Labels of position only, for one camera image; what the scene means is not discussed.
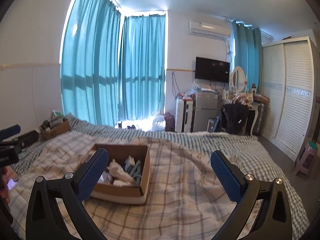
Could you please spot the silver mini fridge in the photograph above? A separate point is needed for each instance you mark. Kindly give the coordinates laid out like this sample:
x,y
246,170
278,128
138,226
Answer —
x,y
206,105

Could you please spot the person's left hand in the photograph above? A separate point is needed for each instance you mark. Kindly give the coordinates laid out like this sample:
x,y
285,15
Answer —
x,y
7,180

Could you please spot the plaid bed quilt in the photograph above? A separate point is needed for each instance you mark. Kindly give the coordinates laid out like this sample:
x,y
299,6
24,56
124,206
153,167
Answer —
x,y
185,199

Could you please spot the turquoise window curtain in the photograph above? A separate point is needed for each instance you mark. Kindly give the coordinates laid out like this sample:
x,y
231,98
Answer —
x,y
112,66

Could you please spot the white air conditioner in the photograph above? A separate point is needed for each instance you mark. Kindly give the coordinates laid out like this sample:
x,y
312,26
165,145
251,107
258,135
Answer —
x,y
209,30

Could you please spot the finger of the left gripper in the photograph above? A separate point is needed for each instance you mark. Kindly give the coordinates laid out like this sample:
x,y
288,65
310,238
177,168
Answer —
x,y
27,139
9,132

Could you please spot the white oval vanity mirror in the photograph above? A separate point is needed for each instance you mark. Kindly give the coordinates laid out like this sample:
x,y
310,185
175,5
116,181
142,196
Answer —
x,y
238,79

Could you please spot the pink plastic stool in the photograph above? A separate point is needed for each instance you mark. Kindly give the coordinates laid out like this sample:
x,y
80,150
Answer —
x,y
306,160

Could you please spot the white louvered wardrobe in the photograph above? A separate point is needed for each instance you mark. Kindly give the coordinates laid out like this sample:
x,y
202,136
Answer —
x,y
289,80

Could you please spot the white crumpled cloth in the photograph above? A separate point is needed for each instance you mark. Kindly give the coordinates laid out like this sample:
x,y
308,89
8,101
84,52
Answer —
x,y
115,175

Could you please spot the black wall television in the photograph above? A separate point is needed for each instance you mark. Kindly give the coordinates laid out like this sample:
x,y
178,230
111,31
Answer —
x,y
212,70

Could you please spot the white appliance beside fridge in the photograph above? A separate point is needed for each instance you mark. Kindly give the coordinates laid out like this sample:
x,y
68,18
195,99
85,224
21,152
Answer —
x,y
183,114

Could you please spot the turquoise right curtain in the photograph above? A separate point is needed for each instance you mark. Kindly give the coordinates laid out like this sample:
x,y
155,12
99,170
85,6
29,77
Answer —
x,y
248,52

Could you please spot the open cardboard box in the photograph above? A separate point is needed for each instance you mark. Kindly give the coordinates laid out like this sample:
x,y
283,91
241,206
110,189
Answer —
x,y
126,194

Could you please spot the small cardboard box with clutter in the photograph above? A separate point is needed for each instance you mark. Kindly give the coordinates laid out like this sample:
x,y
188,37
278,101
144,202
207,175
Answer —
x,y
56,125

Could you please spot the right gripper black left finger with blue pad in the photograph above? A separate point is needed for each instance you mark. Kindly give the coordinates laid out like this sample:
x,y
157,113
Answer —
x,y
44,219

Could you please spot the black jacket on chair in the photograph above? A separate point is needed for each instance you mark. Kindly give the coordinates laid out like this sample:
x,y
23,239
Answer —
x,y
233,117

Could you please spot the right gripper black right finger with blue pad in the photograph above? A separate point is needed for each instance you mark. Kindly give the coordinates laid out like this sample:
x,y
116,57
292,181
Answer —
x,y
273,220

